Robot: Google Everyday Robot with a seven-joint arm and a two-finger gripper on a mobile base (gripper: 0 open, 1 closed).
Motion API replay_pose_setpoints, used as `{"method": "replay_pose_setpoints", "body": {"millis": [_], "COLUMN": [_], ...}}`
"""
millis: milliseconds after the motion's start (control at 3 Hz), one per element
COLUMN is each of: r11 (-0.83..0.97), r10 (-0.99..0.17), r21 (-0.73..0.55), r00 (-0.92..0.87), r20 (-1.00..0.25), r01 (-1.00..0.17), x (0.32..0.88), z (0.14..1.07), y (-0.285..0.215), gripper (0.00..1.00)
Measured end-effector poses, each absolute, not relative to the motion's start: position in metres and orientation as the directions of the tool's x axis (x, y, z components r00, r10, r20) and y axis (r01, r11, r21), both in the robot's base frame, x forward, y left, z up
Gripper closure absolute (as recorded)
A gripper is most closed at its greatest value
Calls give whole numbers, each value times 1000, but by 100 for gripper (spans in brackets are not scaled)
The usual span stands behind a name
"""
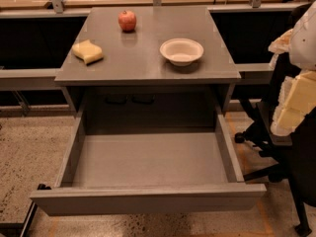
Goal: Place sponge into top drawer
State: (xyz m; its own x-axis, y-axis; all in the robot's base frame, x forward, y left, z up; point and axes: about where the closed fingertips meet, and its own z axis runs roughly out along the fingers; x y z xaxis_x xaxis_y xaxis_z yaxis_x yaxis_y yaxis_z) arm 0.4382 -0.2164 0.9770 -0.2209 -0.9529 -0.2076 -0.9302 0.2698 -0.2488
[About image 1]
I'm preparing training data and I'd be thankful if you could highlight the yellow sponge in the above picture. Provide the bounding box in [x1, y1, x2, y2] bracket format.
[72, 39, 104, 65]

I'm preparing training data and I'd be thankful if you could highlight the open grey top drawer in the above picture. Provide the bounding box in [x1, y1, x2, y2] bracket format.
[30, 96, 268, 217]

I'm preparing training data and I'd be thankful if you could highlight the grey cabinet with top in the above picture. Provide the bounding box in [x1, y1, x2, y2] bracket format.
[55, 7, 240, 134]

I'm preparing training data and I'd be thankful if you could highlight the white paper bowl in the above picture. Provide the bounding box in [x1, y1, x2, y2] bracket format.
[160, 39, 204, 66]

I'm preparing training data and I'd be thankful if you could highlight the black office chair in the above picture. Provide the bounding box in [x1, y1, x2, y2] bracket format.
[235, 2, 316, 237]

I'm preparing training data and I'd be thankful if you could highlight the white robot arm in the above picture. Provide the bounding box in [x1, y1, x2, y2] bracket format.
[269, 2, 316, 136]

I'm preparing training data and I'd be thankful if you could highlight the red apple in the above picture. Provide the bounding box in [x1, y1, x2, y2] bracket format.
[118, 10, 137, 32]

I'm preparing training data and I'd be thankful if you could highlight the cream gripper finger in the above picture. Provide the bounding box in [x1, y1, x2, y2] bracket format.
[284, 71, 316, 114]
[271, 108, 305, 136]

